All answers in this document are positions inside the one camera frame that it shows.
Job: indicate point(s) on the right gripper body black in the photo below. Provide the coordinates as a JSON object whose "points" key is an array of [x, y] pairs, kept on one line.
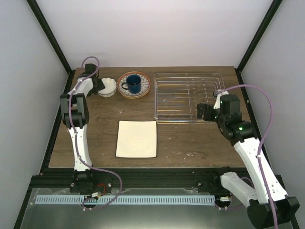
{"points": [[208, 117]]}

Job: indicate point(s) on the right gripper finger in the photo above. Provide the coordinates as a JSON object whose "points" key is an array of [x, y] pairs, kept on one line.
{"points": [[200, 114], [201, 107]]}

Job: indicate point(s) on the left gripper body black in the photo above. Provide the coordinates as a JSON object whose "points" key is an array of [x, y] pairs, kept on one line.
{"points": [[94, 90]]}

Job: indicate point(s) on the white scalloped bowl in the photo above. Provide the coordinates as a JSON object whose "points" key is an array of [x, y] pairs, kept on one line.
{"points": [[110, 87]]}

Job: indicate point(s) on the metal wire dish rack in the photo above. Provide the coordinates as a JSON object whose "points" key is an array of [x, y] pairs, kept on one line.
{"points": [[176, 96]]}

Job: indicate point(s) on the dark blue mug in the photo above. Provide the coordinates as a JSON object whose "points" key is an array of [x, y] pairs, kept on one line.
{"points": [[132, 84]]}

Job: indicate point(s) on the cream rectangular plate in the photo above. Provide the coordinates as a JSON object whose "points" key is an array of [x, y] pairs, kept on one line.
{"points": [[137, 139]]}

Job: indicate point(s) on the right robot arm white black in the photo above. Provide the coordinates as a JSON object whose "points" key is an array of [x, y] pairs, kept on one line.
{"points": [[266, 201]]}

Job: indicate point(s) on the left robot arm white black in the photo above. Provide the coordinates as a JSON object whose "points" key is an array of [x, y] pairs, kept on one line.
{"points": [[75, 115]]}

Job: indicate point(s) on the patterned round plate orange rim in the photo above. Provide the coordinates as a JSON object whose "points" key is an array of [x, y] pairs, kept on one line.
{"points": [[145, 85]]}

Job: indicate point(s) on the black aluminium frame rail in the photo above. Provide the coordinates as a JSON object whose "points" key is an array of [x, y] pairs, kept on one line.
{"points": [[205, 180]]}

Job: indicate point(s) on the light blue slotted cable duct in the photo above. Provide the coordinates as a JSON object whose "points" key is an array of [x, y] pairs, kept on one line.
{"points": [[131, 200]]}

